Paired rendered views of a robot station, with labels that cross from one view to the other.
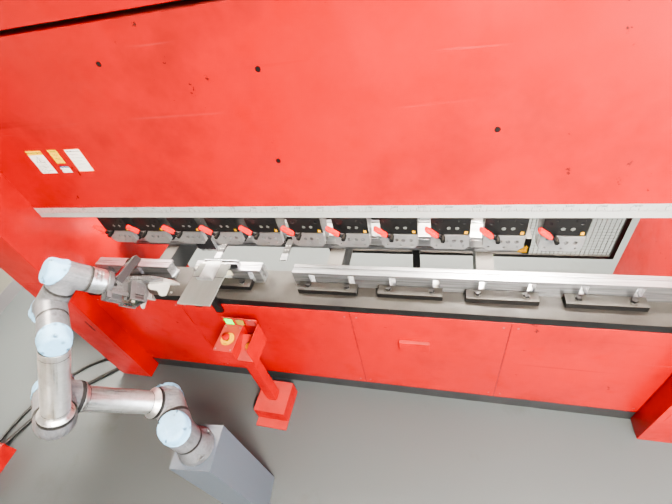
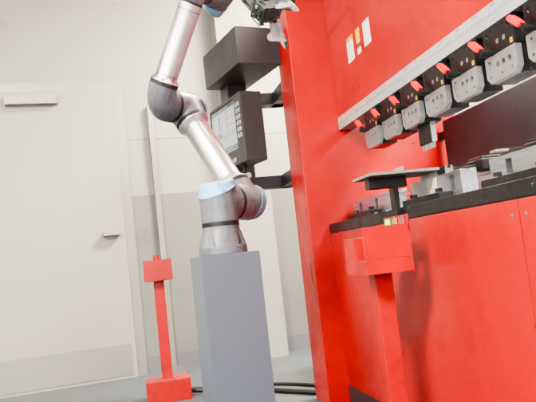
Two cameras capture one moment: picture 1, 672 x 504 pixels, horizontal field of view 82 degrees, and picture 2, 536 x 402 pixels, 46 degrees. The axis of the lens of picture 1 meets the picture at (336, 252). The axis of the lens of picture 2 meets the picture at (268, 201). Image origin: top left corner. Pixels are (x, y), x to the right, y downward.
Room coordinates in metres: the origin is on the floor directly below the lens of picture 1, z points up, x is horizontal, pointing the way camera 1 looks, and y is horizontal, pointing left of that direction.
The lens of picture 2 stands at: (-0.26, -0.96, 0.76)
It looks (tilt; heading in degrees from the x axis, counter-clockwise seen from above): 5 degrees up; 56
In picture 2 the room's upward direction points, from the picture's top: 6 degrees counter-clockwise
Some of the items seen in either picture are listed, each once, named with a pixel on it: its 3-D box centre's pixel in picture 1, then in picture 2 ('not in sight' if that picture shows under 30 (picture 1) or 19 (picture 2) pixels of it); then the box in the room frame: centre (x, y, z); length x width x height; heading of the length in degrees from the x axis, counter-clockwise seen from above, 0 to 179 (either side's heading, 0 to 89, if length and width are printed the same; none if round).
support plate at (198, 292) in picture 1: (204, 283); (395, 175); (1.39, 0.68, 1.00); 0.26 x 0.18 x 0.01; 159
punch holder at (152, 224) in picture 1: (155, 225); (398, 116); (1.61, 0.84, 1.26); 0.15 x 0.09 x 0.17; 69
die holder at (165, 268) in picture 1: (137, 267); (379, 206); (1.73, 1.14, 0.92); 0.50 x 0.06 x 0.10; 69
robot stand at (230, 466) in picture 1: (230, 473); (236, 381); (0.69, 0.75, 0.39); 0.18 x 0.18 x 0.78; 74
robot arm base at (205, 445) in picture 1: (191, 442); (222, 238); (0.69, 0.75, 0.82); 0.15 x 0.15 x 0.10
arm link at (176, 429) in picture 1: (177, 430); (219, 200); (0.70, 0.75, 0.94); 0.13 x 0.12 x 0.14; 23
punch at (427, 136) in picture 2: (206, 244); (427, 136); (1.53, 0.63, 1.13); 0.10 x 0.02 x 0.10; 69
